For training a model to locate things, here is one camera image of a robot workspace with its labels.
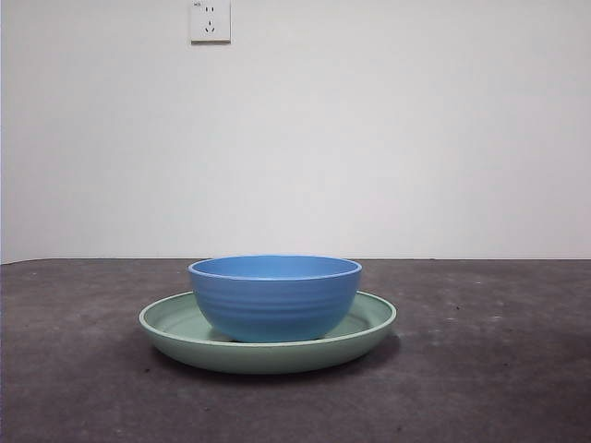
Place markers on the blue ribbed bowl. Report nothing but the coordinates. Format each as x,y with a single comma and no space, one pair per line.
277,304

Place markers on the green round plate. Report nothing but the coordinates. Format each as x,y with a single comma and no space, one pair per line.
268,358

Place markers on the white wall socket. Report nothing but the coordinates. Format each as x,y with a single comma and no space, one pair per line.
210,23

